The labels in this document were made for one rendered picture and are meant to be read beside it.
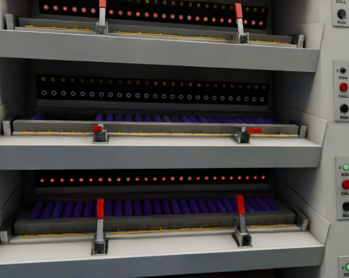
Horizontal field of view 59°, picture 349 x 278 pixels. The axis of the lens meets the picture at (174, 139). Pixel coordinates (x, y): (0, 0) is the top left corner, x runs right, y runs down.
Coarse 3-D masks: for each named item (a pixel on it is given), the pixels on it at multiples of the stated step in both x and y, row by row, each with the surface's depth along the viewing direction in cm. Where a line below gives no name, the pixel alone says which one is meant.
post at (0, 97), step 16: (16, 0) 63; (0, 64) 55; (16, 64) 63; (0, 80) 55; (16, 80) 63; (0, 96) 55; (16, 96) 63; (0, 176) 55; (16, 176) 64; (0, 192) 56; (0, 208) 56
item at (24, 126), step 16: (16, 128) 55; (32, 128) 56; (48, 128) 56; (64, 128) 57; (80, 128) 57; (112, 128) 58; (128, 128) 58; (144, 128) 59; (160, 128) 59; (176, 128) 60; (192, 128) 60; (208, 128) 61; (224, 128) 62; (272, 128) 63; (288, 128) 64
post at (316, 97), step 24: (288, 0) 73; (312, 0) 64; (288, 24) 73; (336, 48) 61; (288, 72) 73; (312, 72) 63; (288, 96) 73; (312, 96) 63; (336, 144) 60; (288, 168) 72; (312, 168) 63; (312, 192) 63; (336, 192) 60; (336, 216) 60; (336, 240) 59; (336, 264) 59
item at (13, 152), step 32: (0, 128) 55; (320, 128) 60; (0, 160) 51; (32, 160) 52; (64, 160) 53; (96, 160) 54; (128, 160) 55; (160, 160) 55; (192, 160) 56; (224, 160) 58; (256, 160) 59; (288, 160) 60
